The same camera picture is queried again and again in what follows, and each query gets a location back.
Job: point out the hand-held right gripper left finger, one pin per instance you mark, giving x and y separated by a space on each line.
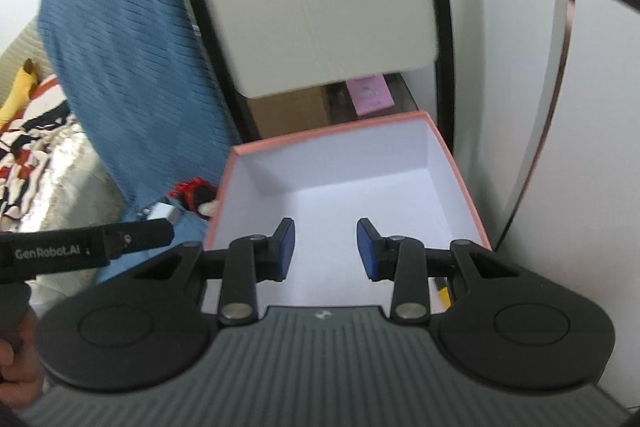
285 252

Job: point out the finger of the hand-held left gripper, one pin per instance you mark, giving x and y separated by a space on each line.
145 234

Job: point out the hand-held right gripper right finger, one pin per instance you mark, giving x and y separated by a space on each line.
367 252

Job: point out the red spring shock absorber toy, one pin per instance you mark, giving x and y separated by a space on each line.
192 194

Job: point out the pink cardboard box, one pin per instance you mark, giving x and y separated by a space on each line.
350 167

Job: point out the person's left hand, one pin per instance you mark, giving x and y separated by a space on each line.
20 382

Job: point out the small white block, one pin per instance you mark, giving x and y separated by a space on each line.
162 211

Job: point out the yellow black pen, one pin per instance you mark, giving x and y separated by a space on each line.
442 293

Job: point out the red white printed blanket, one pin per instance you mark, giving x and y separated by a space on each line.
30 147

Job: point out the brown cardboard box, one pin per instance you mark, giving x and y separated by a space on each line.
290 112

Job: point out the pink booklet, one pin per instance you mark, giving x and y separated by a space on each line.
371 94

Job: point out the yellow plush toy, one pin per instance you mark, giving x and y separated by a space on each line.
20 87

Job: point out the blue textured blanket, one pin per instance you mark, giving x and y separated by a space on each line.
125 57

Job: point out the cream leather padded panel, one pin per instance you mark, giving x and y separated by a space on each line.
310 7

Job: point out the white wardrobe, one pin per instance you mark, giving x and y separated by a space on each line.
590 132

